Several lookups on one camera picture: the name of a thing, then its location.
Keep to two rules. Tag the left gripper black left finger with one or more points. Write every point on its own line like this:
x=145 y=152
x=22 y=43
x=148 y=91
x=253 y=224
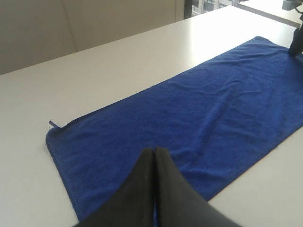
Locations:
x=132 y=205

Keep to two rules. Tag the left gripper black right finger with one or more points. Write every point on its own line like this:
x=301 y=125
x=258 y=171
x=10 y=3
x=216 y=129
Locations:
x=177 y=203

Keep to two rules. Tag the dark window frame post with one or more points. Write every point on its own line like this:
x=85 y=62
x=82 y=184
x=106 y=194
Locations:
x=188 y=8

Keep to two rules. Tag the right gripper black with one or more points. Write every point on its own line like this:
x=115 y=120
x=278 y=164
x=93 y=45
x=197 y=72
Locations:
x=296 y=46

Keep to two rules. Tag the blue microfiber towel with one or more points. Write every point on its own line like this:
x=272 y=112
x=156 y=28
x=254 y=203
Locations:
x=217 y=120

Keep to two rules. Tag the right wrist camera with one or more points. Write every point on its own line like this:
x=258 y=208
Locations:
x=289 y=5

